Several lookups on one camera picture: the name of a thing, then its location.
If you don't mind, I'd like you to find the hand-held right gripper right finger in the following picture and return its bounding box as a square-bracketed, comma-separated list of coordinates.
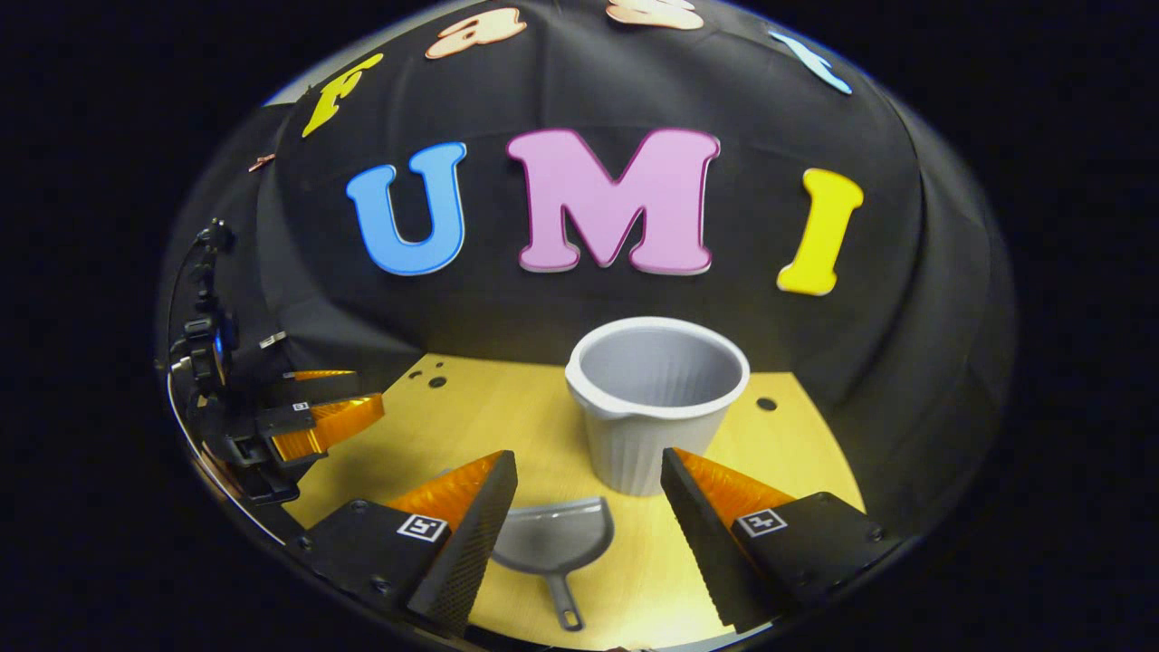
[661, 447, 905, 633]

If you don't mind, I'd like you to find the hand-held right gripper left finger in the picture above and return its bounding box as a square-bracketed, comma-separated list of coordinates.
[294, 450, 519, 639]

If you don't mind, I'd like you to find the wooden desktop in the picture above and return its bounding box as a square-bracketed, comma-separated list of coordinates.
[285, 353, 866, 651]

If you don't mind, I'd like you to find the white ribbed garbage bin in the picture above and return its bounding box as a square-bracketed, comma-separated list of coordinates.
[565, 317, 751, 497]

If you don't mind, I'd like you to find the grey dustpan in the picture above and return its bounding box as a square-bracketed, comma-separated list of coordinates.
[492, 496, 615, 632]

